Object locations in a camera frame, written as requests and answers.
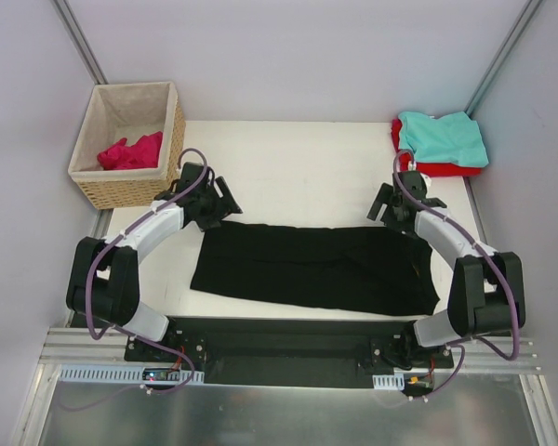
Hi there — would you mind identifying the left corner aluminium post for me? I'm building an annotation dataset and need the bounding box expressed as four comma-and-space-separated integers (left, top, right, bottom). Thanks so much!
50, 0, 108, 85

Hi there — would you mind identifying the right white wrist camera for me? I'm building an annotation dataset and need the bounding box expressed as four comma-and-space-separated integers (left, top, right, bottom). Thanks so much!
407, 162, 432, 189

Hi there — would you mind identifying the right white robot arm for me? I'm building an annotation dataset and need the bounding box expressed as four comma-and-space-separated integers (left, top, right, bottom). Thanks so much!
368, 171, 525, 370

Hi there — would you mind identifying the right grey cable duct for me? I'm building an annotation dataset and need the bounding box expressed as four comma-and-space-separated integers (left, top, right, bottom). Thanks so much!
371, 373, 432, 391

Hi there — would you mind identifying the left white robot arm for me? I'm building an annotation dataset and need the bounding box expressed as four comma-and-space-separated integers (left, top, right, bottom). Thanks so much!
66, 163, 242, 361

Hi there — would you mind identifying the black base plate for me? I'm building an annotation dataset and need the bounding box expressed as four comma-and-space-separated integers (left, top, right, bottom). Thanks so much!
124, 317, 453, 388

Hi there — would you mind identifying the magenta t shirt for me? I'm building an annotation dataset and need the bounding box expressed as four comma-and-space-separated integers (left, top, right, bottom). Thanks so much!
97, 131, 163, 171

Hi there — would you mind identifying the red folded t shirt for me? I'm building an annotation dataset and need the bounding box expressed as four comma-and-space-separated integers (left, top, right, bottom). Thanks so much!
391, 118, 482, 177

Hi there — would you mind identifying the wicker basket with liner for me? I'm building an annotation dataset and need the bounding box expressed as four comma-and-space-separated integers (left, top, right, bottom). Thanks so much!
68, 82, 186, 210

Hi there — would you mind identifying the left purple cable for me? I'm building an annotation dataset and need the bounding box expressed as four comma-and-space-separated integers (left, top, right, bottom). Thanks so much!
55, 147, 210, 413

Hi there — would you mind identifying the black t shirt with flower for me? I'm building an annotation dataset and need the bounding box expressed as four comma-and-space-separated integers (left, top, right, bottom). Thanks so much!
191, 221, 440, 317

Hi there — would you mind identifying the aluminium rail frame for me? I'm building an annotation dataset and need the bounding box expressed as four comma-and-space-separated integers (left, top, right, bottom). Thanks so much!
40, 328, 544, 375

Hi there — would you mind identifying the teal folded t shirt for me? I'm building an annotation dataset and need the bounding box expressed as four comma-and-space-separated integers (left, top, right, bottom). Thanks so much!
398, 111, 489, 168

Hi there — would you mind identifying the purple cable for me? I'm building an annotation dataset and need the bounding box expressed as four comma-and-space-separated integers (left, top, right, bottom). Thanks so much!
376, 149, 525, 404
55, 147, 210, 413

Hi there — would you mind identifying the right corner aluminium post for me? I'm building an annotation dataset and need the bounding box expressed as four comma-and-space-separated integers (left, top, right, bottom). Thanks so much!
464, 0, 545, 117

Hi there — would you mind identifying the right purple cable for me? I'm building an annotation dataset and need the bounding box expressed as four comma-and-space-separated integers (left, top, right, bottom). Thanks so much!
376, 149, 525, 404

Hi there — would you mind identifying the grey cable duct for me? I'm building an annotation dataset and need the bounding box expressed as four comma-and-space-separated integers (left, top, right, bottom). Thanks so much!
60, 364, 205, 386
371, 373, 432, 391

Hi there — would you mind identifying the left grey cable duct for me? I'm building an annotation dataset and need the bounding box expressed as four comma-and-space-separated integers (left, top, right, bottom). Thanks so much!
60, 364, 205, 386

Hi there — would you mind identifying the corner aluminium post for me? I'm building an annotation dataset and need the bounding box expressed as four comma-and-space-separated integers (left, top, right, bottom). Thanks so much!
464, 0, 545, 117
50, 0, 108, 85

